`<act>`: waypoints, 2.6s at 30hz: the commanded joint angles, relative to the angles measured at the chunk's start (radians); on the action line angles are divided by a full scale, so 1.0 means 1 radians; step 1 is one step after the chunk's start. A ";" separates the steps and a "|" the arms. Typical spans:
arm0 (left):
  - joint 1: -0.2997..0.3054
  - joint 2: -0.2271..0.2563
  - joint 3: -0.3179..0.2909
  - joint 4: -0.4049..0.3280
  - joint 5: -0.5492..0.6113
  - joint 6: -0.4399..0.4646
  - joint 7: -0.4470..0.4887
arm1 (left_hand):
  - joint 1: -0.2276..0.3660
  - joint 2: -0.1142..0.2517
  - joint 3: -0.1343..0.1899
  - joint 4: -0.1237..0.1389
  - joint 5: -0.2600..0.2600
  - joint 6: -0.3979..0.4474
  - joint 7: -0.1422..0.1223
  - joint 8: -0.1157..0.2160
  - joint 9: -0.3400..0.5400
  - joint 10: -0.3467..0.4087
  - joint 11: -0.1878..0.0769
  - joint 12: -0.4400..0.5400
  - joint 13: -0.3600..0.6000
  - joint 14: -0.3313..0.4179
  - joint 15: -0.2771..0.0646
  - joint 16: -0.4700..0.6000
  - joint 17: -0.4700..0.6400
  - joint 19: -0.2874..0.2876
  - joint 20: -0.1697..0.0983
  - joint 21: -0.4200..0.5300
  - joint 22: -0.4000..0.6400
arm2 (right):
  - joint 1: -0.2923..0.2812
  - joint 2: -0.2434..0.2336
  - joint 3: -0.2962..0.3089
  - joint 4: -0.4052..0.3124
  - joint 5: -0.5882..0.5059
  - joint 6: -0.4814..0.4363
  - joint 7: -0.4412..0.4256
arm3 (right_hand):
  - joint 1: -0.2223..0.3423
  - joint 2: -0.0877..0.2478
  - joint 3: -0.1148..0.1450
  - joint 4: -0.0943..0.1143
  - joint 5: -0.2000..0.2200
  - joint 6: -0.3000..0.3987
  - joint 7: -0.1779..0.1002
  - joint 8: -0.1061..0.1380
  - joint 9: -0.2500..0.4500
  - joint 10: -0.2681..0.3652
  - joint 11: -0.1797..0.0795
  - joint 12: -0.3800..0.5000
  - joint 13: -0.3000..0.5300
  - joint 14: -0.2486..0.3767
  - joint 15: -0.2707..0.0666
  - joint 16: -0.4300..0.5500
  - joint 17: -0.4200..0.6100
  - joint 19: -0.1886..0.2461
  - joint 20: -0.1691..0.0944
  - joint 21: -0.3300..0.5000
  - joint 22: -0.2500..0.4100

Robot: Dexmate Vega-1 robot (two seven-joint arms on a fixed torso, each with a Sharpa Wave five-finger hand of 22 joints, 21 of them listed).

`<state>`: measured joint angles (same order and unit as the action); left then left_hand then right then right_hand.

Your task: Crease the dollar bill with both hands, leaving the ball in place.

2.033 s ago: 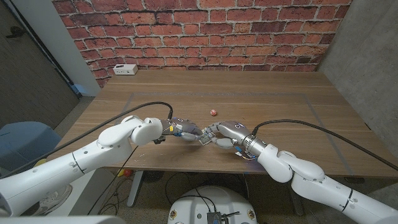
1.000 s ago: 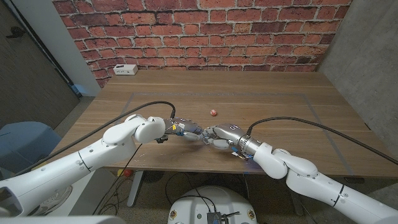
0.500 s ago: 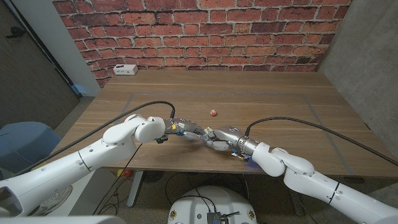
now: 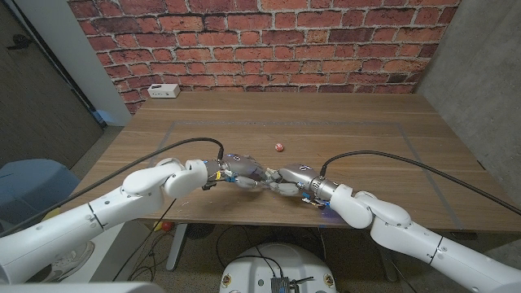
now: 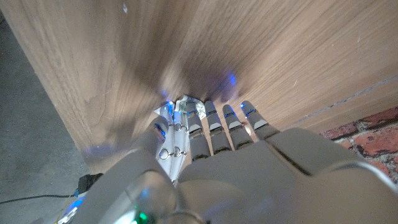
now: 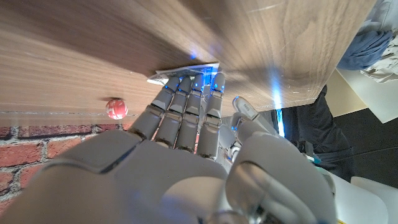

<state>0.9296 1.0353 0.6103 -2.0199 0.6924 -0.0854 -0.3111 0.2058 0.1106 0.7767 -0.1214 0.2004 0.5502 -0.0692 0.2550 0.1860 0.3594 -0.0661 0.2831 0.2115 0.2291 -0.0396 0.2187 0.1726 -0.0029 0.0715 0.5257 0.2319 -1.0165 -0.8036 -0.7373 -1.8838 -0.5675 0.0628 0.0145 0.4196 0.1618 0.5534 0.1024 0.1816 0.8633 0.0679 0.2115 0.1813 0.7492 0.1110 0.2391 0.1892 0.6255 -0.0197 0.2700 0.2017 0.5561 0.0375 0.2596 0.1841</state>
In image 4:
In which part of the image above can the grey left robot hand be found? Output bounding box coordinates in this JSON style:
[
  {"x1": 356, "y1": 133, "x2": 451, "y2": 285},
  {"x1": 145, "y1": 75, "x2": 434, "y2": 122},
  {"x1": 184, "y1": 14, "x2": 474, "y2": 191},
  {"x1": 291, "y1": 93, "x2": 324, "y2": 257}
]
[{"x1": 221, "y1": 153, "x2": 273, "y2": 192}]

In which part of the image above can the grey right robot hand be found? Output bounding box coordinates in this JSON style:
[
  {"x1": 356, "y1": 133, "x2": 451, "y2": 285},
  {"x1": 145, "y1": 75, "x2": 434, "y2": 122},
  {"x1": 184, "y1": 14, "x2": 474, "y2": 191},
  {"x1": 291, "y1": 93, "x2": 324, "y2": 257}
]
[{"x1": 265, "y1": 163, "x2": 322, "y2": 199}]

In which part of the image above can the black round fan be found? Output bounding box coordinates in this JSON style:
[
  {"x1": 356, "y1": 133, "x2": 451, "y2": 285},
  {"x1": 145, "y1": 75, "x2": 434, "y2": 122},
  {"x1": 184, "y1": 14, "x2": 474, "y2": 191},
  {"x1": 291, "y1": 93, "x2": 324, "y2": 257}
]
[{"x1": 186, "y1": 222, "x2": 216, "y2": 242}]

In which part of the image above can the white round robot torso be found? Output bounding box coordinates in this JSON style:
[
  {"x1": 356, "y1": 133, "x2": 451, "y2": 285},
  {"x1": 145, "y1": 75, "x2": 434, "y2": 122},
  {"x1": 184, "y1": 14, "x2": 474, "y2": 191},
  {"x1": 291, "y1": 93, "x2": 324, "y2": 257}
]
[{"x1": 219, "y1": 242, "x2": 339, "y2": 293}]

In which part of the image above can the red yellow stop button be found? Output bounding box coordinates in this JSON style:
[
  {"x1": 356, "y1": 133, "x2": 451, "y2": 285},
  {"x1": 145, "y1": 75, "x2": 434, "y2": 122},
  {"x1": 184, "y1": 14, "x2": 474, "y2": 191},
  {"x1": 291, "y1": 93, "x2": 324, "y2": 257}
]
[{"x1": 152, "y1": 220, "x2": 175, "y2": 234}]

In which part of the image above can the grey table leg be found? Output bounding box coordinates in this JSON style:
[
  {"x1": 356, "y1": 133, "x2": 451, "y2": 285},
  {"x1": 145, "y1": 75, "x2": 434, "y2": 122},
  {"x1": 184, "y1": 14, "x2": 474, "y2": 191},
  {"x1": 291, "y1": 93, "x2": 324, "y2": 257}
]
[
  {"x1": 165, "y1": 222, "x2": 190, "y2": 273},
  {"x1": 376, "y1": 243, "x2": 401, "y2": 283}
]

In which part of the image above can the grey module on torso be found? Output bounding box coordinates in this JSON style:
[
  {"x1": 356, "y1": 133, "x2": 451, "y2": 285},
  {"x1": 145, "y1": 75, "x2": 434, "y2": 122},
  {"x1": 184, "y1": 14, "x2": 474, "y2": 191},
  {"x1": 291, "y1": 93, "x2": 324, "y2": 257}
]
[{"x1": 269, "y1": 275, "x2": 315, "y2": 293}]

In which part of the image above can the white power strip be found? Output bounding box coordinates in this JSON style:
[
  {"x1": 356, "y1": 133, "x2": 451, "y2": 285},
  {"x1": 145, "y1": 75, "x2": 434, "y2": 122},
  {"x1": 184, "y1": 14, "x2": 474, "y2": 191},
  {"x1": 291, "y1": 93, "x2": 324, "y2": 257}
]
[{"x1": 147, "y1": 83, "x2": 182, "y2": 99}]

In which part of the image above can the red brick print backdrop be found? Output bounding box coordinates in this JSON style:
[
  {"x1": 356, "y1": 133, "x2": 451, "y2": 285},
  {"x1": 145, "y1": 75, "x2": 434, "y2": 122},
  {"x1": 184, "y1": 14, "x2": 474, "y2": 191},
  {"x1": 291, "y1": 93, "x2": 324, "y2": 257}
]
[{"x1": 67, "y1": 0, "x2": 463, "y2": 116}]

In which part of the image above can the white sneaker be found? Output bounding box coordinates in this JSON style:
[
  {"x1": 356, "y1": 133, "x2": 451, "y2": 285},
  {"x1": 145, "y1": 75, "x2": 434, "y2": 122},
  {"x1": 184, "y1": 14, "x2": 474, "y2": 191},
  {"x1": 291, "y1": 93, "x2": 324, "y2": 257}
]
[{"x1": 39, "y1": 240, "x2": 96, "y2": 283}]

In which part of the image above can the blue grey rounded chair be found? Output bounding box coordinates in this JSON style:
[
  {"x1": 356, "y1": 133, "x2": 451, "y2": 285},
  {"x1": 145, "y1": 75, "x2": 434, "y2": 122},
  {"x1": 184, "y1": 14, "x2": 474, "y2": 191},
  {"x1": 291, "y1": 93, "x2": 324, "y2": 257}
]
[{"x1": 0, "y1": 158, "x2": 81, "y2": 223}]

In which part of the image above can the grey perforated door panel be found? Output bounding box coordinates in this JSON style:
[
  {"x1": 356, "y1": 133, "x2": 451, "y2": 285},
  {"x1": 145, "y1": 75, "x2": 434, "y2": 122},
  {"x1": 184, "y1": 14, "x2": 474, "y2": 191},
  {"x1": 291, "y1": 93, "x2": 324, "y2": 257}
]
[{"x1": 0, "y1": 0, "x2": 105, "y2": 170}]

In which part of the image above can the black looped floor cable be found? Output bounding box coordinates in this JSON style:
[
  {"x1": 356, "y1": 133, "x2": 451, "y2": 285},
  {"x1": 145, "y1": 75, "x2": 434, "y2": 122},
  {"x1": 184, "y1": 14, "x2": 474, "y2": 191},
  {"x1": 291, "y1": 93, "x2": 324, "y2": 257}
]
[{"x1": 214, "y1": 225, "x2": 287, "y2": 278}]

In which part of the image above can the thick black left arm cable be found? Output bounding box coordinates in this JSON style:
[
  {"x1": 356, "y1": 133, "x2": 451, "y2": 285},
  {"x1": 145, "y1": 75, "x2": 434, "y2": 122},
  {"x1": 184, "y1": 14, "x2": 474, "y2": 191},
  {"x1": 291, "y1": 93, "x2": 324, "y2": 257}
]
[{"x1": 0, "y1": 136, "x2": 225, "y2": 239}]

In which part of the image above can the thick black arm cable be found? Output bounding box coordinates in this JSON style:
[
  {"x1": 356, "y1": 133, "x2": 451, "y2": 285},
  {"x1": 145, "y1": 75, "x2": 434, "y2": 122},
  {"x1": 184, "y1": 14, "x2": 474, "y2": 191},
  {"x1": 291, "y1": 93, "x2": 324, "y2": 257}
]
[
  {"x1": 0, "y1": 136, "x2": 225, "y2": 239},
  {"x1": 319, "y1": 150, "x2": 521, "y2": 216}
]

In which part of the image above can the thin black cable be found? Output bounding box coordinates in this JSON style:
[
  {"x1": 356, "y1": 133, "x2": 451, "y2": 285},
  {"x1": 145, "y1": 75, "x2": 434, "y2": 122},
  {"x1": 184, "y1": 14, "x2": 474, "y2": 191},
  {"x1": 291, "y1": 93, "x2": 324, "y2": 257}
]
[{"x1": 112, "y1": 198, "x2": 178, "y2": 282}]

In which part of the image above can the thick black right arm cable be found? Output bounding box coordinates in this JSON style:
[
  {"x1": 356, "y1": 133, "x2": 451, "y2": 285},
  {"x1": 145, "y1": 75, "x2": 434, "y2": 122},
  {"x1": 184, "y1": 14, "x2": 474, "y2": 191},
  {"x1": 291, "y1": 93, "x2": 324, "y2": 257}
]
[{"x1": 319, "y1": 150, "x2": 521, "y2": 216}]

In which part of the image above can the black door handle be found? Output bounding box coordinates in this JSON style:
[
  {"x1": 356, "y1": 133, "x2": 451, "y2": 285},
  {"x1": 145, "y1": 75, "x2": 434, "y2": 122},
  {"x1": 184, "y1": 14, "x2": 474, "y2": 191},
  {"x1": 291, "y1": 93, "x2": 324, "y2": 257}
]
[{"x1": 7, "y1": 33, "x2": 33, "y2": 51}]

